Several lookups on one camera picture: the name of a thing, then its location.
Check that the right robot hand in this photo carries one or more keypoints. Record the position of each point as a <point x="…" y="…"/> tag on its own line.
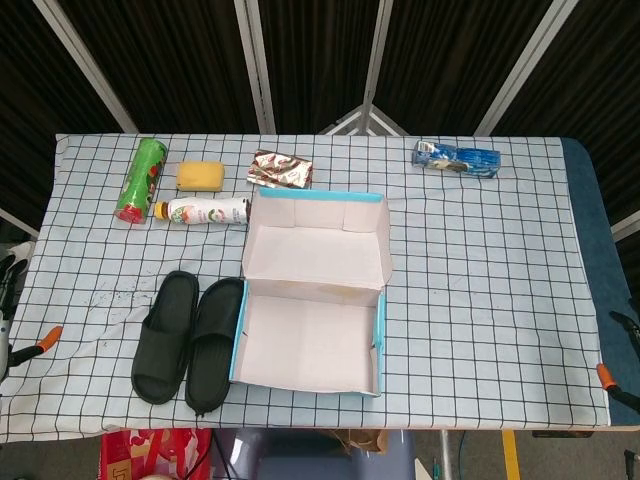
<point x="606" y="372"/>

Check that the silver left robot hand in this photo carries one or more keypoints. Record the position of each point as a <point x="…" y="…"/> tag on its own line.
<point x="35" y="345"/>

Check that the black slipper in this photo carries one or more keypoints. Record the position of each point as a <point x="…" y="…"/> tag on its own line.
<point x="160" y="372"/>
<point x="210" y="370"/>

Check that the red printed bag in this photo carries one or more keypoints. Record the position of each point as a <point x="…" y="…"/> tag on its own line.
<point x="150" y="452"/>

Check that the blue snack wrapper package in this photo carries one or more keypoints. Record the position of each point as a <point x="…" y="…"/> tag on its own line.
<point x="460" y="159"/>

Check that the light blue shoe box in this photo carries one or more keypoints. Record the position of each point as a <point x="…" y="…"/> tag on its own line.
<point x="305" y="340"/>

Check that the dark blue table pad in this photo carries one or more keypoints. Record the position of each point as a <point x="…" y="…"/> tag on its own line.
<point x="595" y="225"/>

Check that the checked tablecloth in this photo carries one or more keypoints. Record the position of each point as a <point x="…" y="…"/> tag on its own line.
<point x="475" y="280"/>

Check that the metal table leg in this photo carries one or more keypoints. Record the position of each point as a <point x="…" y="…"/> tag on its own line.
<point x="446" y="457"/>

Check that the green chips can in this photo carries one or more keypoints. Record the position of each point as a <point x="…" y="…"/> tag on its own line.
<point x="142" y="180"/>

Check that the white drink bottle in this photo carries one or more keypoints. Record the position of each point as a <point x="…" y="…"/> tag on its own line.
<point x="205" y="211"/>

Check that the yellow sponge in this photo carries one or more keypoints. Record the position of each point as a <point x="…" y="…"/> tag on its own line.
<point x="200" y="176"/>

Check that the brown paper bag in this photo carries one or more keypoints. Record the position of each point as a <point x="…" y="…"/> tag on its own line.
<point x="362" y="440"/>

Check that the blue grey chair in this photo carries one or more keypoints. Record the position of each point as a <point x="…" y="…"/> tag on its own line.
<point x="300" y="457"/>

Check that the red silver snack packet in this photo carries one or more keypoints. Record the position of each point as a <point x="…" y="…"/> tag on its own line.
<point x="280" y="170"/>

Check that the black folding screen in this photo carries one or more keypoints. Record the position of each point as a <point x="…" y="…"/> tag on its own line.
<point x="175" y="60"/>

